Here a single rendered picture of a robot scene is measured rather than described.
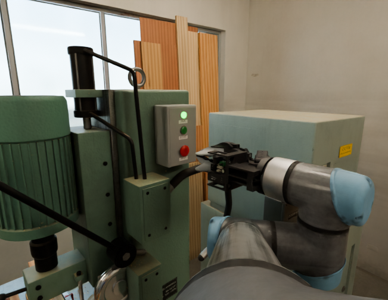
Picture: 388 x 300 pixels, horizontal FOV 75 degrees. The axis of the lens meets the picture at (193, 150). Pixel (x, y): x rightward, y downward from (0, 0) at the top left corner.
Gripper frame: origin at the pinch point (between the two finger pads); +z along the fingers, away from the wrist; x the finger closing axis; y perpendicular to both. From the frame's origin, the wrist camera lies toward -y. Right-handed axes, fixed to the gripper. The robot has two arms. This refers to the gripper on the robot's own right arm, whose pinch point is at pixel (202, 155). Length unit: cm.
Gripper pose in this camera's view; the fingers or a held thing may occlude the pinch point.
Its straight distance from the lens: 62.3
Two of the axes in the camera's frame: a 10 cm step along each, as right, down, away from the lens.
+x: -0.1, 9.8, 2.1
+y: -7.4, 1.4, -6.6
